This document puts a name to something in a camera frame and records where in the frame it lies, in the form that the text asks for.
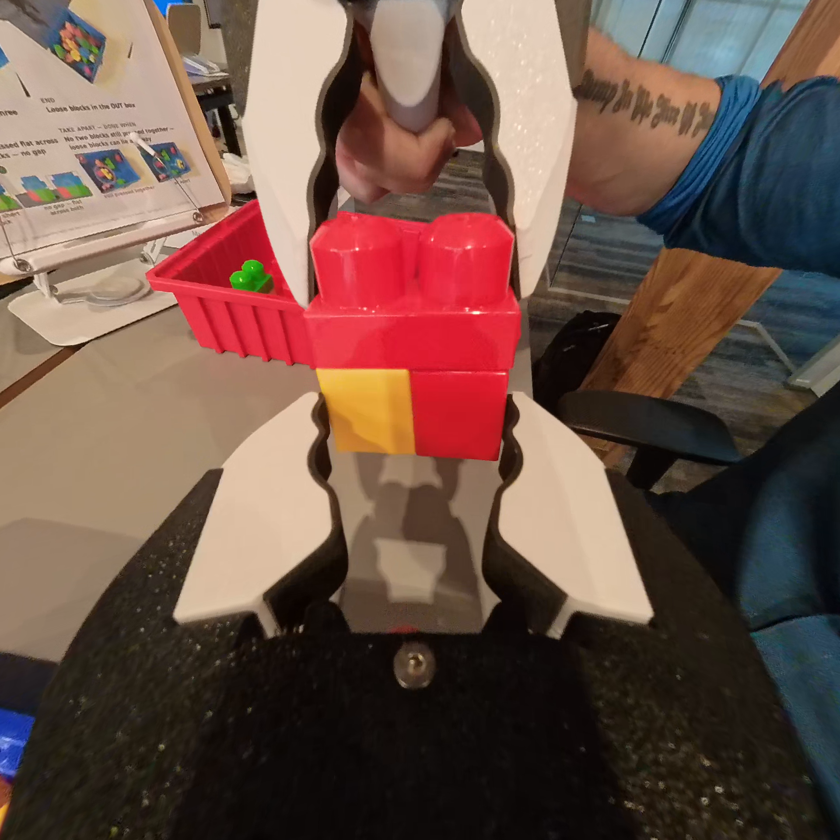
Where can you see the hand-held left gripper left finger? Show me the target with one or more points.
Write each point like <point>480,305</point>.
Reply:
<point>262,512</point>

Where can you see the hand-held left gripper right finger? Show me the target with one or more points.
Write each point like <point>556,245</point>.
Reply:
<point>571,512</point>

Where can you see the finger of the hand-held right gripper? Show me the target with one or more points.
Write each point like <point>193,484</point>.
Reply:
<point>531,131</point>
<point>289,131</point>

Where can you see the small yellow block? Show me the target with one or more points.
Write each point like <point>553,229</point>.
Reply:
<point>367,407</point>

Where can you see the small red block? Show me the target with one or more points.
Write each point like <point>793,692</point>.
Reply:
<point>459,413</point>

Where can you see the red two-stud block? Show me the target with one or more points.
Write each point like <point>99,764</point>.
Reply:
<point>407,334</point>

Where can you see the blue plastic bin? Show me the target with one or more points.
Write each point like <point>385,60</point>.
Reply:
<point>16,741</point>

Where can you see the person's right forearm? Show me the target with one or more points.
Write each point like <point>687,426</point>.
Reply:
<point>630,151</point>

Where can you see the person's right hand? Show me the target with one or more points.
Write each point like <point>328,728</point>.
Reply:
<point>394,161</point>

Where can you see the black side table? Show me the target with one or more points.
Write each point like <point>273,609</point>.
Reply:
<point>223,108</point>

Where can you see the black office chair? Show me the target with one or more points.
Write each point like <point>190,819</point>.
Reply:
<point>649,420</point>

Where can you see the green two-stud block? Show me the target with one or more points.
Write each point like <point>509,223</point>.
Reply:
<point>253,279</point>

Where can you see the black bag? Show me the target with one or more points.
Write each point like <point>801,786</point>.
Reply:
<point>571,354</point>

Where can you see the red plastic bin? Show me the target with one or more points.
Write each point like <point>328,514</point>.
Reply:
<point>223,315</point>

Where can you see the person's blue clothed body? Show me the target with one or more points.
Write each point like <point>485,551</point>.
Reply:
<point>774,525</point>

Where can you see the printed instruction sheet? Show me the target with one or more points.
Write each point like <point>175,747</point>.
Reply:
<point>79,131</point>

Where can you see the instruction sheet on stand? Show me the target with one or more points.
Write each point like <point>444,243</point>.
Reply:
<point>85,315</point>

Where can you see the wooden post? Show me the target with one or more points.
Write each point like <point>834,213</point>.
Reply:
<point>676,315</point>

